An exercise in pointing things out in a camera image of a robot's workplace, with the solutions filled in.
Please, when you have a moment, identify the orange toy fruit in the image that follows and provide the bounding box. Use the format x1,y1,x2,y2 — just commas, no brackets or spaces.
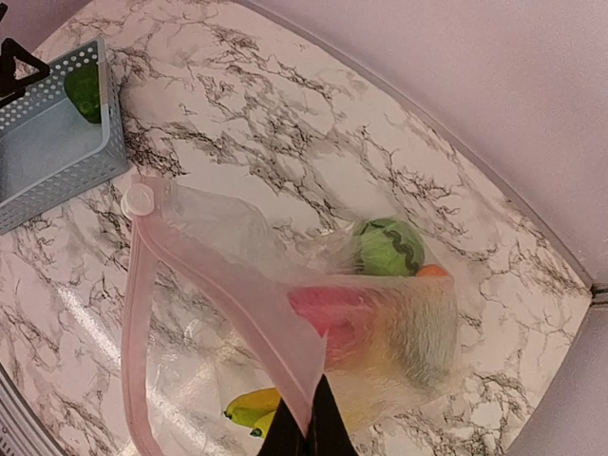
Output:
416,264,449,277

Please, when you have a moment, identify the front aluminium frame rail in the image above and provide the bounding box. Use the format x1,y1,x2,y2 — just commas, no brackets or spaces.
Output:
0,367,66,456

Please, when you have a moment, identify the green watermelon ball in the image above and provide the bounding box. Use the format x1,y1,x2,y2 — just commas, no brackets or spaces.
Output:
352,218,426,277

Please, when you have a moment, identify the green orange mango toy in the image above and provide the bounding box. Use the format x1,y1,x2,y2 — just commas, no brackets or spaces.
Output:
366,276,460,392

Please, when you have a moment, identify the clear zip top bag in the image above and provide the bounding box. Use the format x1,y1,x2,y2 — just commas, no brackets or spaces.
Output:
121,176,463,455

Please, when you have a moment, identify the red apple toy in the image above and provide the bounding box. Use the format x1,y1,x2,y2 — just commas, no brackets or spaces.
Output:
288,286,374,367

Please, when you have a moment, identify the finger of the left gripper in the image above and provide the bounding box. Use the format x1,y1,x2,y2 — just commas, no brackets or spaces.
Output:
0,37,51,104

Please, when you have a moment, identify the green bell pepper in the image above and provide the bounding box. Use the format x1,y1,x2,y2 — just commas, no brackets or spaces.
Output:
64,63,102,124

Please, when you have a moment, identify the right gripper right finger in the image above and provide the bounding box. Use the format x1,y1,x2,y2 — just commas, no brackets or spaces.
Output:
307,375,356,456

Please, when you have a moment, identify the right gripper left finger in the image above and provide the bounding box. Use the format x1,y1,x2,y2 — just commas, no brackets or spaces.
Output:
257,401,307,456

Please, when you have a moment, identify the yellow banana bunch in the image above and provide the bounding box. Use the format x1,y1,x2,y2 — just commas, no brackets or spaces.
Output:
224,388,281,439

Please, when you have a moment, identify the grey perforated plastic basket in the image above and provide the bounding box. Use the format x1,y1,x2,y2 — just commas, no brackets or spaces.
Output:
1,38,128,233

